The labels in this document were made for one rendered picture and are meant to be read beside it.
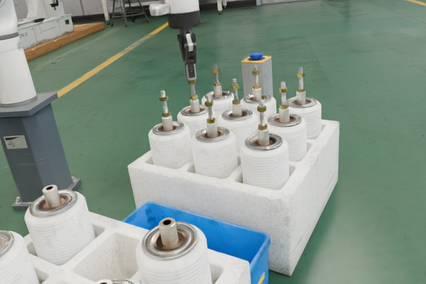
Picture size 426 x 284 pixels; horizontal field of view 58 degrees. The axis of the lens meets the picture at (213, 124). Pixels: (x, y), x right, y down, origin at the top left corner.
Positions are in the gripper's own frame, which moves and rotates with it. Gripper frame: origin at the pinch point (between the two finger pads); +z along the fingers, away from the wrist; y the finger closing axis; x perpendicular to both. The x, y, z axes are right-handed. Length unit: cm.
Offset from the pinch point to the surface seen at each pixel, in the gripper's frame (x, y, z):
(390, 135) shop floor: -66, 13, 35
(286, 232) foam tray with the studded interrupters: -10.1, -35.2, 24.5
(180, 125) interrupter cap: 5.0, -9.2, 10.1
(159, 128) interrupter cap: 9.8, -8.2, 10.2
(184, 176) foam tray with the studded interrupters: 6.4, -19.6, 17.5
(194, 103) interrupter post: 0.1, -1.4, 8.0
